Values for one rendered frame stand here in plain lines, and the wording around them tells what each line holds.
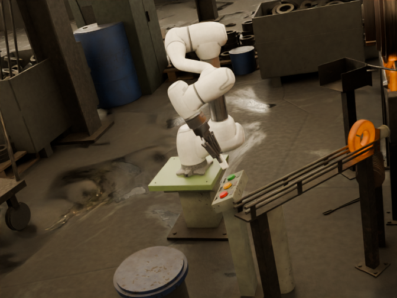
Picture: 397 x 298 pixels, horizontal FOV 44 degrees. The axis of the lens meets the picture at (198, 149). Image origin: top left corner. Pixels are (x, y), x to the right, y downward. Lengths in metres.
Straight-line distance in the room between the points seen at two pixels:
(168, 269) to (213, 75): 0.83
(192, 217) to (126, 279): 1.00
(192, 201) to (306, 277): 0.82
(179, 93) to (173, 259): 0.71
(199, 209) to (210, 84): 1.08
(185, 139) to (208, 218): 0.52
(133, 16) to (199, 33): 3.15
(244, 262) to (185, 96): 0.83
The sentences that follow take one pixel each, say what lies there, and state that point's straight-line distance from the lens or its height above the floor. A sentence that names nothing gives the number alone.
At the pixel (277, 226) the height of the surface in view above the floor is 0.39.
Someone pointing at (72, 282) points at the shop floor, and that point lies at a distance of 3.00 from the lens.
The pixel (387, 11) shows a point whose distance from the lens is 2.36.
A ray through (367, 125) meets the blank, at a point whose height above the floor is 0.76.
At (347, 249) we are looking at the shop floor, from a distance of 2.74.
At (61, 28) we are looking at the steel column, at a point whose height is 1.08.
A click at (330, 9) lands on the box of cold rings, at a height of 0.70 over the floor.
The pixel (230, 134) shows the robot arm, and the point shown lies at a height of 0.58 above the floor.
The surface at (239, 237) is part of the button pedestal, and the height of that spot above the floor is 0.36.
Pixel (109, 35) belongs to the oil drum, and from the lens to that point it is 5.56.
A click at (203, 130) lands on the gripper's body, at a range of 2.17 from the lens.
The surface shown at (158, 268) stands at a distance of 2.12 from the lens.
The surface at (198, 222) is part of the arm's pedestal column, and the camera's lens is 3.03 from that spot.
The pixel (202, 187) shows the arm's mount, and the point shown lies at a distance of 2.75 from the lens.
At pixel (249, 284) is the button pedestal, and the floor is 0.08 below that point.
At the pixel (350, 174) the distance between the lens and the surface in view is 3.39.
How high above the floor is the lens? 1.67
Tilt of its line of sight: 24 degrees down
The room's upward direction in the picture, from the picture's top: 13 degrees counter-clockwise
